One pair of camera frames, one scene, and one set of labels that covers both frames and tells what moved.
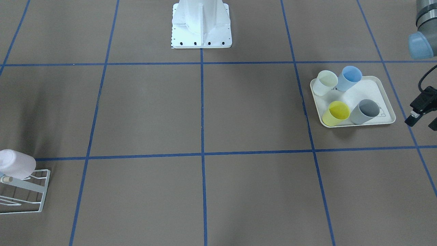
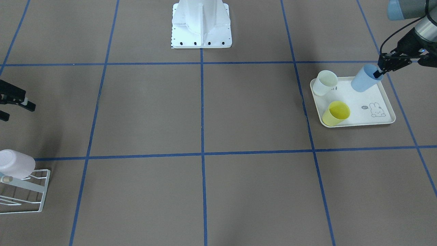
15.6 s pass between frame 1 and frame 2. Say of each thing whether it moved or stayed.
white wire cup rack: stayed
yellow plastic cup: stayed
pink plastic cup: stayed
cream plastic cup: stayed
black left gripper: moved
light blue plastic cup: moved
